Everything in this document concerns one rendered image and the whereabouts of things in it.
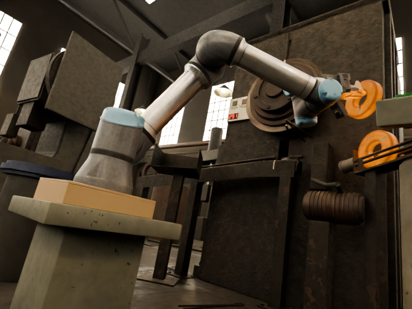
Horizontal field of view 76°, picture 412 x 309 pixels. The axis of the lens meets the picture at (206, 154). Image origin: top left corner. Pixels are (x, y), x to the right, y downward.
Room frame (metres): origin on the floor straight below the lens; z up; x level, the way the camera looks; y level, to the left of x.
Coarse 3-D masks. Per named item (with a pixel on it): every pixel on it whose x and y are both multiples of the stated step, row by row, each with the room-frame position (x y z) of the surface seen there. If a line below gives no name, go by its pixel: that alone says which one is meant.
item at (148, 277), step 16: (160, 160) 1.62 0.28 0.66; (176, 160) 1.65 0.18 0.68; (192, 160) 1.64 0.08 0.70; (176, 176) 1.51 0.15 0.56; (192, 176) 1.64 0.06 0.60; (176, 192) 1.51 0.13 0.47; (176, 208) 1.51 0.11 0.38; (160, 240) 1.52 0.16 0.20; (160, 256) 1.51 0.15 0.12; (160, 272) 1.51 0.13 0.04
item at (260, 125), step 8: (312, 64) 1.26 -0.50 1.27; (320, 72) 1.23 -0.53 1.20; (256, 80) 1.49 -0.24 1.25; (248, 96) 1.52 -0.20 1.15; (248, 104) 1.52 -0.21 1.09; (248, 112) 1.51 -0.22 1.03; (256, 120) 1.47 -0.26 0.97; (264, 128) 1.43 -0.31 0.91; (272, 128) 1.40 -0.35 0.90; (280, 128) 1.37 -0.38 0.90; (288, 128) 1.33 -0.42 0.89; (296, 128) 1.35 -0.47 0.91
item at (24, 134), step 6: (18, 132) 4.74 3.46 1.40; (24, 132) 4.52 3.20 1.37; (30, 132) 4.30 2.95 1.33; (36, 132) 4.35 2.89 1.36; (0, 138) 4.49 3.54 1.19; (6, 138) 4.38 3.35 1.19; (12, 138) 4.36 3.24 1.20; (18, 138) 4.47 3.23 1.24; (24, 138) 4.44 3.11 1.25; (30, 138) 4.31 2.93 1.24; (36, 138) 4.35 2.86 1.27; (12, 144) 4.37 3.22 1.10; (18, 144) 4.46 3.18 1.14; (24, 144) 4.36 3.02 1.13; (30, 144) 4.34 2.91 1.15; (36, 144) 4.40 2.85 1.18; (30, 150) 4.34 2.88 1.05
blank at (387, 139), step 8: (368, 136) 0.99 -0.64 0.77; (376, 136) 0.95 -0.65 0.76; (384, 136) 0.92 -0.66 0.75; (392, 136) 0.90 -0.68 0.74; (360, 144) 1.03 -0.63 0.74; (368, 144) 0.99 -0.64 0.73; (376, 144) 0.99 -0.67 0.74; (384, 144) 0.92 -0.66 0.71; (392, 144) 0.89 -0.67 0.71; (360, 152) 1.03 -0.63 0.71; (368, 152) 1.00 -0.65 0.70; (384, 152) 0.92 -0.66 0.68; (376, 160) 0.96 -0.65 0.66; (384, 160) 0.92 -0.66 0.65
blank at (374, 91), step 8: (368, 80) 0.91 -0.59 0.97; (368, 88) 0.91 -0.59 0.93; (376, 88) 0.87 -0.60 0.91; (368, 96) 0.91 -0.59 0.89; (376, 96) 0.88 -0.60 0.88; (352, 104) 0.98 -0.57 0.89; (368, 104) 0.90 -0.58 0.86; (352, 112) 0.98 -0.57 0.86; (360, 112) 0.94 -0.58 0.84; (368, 112) 0.92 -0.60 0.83
